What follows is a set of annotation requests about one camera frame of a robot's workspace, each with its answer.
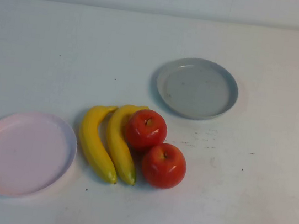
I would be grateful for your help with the yellow banana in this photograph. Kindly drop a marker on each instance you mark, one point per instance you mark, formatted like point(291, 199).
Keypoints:
point(92, 143)
point(118, 152)

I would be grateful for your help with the red apple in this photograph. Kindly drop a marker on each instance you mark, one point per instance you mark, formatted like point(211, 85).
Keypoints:
point(164, 167)
point(143, 133)

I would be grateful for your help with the pink round plate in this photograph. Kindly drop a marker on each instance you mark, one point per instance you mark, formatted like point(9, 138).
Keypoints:
point(21, 155)

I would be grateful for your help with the grey round plate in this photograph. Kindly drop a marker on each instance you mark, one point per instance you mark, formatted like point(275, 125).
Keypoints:
point(197, 91)

